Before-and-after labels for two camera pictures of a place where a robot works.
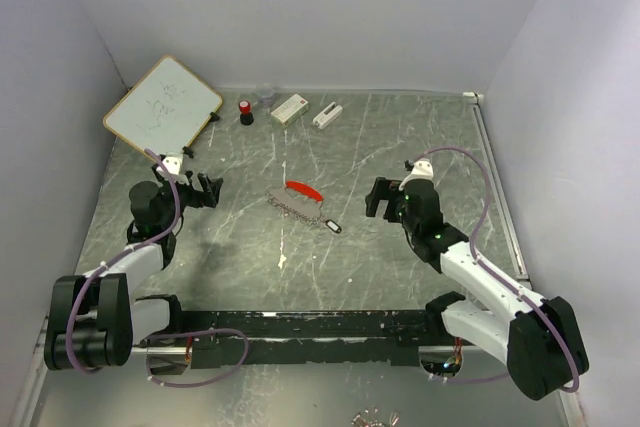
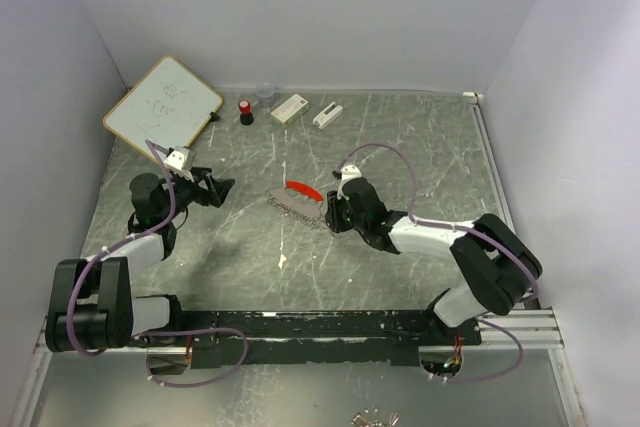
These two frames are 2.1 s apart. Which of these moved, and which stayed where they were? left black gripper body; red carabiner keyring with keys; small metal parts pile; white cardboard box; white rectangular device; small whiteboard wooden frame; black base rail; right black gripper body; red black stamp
Moved: right black gripper body
Stayed: white cardboard box; black base rail; white rectangular device; small whiteboard wooden frame; left black gripper body; red black stamp; small metal parts pile; red carabiner keyring with keys
